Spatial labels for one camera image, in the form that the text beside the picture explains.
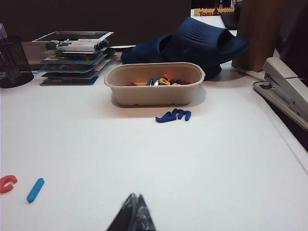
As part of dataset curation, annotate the dark blue letter m magnet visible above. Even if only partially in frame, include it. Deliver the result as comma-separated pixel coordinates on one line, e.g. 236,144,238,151
173,108,192,121

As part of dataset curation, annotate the white black labelled marker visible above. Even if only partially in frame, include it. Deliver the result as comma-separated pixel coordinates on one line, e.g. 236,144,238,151
45,38,109,54

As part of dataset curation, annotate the light blue letter l magnet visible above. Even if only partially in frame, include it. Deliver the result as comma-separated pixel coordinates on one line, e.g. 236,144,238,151
26,178,45,204

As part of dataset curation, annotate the colourful letter magnet pile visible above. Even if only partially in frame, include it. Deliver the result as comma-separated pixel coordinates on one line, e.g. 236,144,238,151
128,73,192,87

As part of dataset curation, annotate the letter magnet card sheet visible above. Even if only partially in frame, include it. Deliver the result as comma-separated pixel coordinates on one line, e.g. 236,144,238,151
40,49,116,65
41,69,104,79
39,61,112,72
39,76,100,87

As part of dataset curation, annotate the dark blue hooked letter magnet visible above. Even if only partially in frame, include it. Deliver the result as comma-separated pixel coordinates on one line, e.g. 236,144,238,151
155,109,178,123

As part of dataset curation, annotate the navy blue rubber slipper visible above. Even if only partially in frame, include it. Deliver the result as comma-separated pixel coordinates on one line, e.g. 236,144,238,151
120,33,174,65
160,17,250,81

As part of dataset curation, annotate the orange letter c magnet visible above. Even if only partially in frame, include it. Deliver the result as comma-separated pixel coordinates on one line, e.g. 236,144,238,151
0,175,18,194

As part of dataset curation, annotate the brown wooden block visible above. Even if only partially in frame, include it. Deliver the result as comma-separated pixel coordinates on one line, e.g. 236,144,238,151
231,0,289,73

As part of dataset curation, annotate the clear plastic box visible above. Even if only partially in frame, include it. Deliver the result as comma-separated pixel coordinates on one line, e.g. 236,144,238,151
32,30,114,55

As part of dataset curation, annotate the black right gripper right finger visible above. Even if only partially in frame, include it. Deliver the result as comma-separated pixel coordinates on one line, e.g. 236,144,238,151
131,194,158,231

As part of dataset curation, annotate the yellow Toblerone box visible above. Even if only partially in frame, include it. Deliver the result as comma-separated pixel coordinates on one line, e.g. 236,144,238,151
193,7,235,17

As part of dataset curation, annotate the black mesh pen holder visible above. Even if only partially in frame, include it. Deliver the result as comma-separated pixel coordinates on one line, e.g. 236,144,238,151
0,36,34,89

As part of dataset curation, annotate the beige desk stapler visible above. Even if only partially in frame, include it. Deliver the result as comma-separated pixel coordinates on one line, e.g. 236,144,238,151
252,57,308,132

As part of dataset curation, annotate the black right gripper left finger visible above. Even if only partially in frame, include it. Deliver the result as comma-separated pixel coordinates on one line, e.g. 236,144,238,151
105,193,139,231

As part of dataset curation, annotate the beige pulp tray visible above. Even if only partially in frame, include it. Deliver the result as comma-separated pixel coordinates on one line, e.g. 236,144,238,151
103,62,206,106

